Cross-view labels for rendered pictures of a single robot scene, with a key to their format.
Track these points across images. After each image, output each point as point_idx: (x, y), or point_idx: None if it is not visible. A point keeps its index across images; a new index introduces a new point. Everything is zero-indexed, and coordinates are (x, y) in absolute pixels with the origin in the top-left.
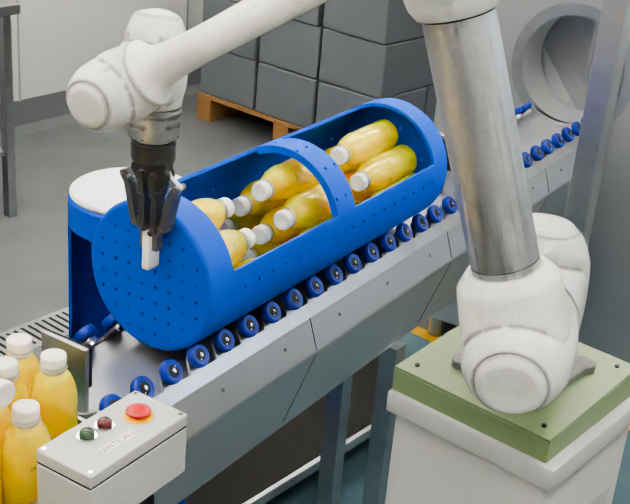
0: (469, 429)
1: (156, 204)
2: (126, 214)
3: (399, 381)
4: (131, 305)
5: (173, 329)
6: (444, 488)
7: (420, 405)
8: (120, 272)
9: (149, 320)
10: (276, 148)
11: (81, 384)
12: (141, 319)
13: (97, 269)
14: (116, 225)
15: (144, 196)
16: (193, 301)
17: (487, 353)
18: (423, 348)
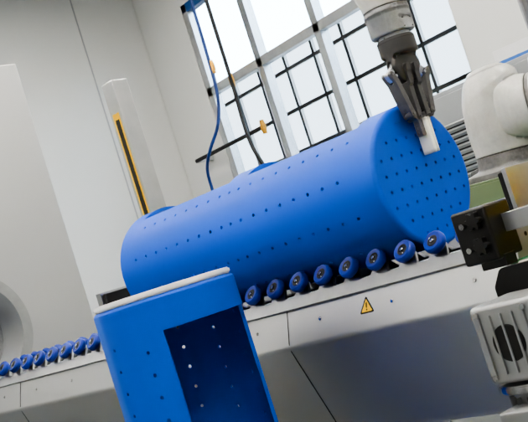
0: None
1: (421, 88)
2: (390, 126)
3: None
4: (422, 211)
5: (455, 208)
6: None
7: None
8: (405, 185)
9: (438, 214)
10: (262, 167)
11: None
12: (433, 218)
13: (388, 197)
14: (386, 141)
15: (412, 85)
16: (457, 171)
17: None
18: (494, 178)
